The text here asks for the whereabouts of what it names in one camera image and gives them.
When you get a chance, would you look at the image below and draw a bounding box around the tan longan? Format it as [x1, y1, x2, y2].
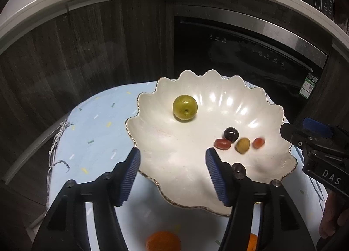
[235, 138, 250, 154]

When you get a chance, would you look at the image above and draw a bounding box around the dark grape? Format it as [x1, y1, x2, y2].
[223, 127, 239, 143]

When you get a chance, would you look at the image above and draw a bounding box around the yellow-green round fruit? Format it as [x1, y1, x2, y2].
[173, 94, 198, 121]

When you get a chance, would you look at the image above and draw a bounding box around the orange tangerine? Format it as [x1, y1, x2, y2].
[145, 231, 182, 251]
[247, 233, 258, 251]

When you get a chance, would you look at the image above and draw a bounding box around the dark plum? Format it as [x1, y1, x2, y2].
[231, 162, 246, 179]

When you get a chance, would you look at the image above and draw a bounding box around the person's right hand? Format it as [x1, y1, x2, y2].
[319, 190, 348, 239]

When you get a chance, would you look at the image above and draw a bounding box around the white scalloped ceramic bowl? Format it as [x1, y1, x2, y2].
[125, 70, 297, 217]

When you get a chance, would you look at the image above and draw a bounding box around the built-in black dishwasher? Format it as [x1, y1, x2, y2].
[174, 5, 328, 122]

